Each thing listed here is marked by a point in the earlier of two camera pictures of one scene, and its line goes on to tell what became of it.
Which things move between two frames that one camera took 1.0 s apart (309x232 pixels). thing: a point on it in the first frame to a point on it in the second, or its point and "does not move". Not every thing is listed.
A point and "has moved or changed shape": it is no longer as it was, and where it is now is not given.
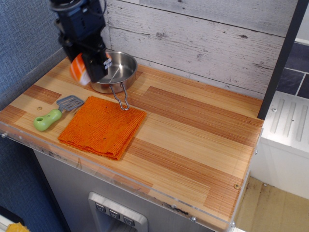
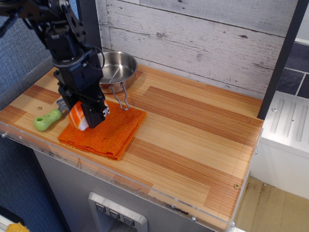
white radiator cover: (282, 162) does not move
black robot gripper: (80, 29) to (83, 75)
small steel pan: (124, 66) does not move
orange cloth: (104, 125) does not move
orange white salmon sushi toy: (78, 70) has moved or changed shape
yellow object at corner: (17, 227) does not move
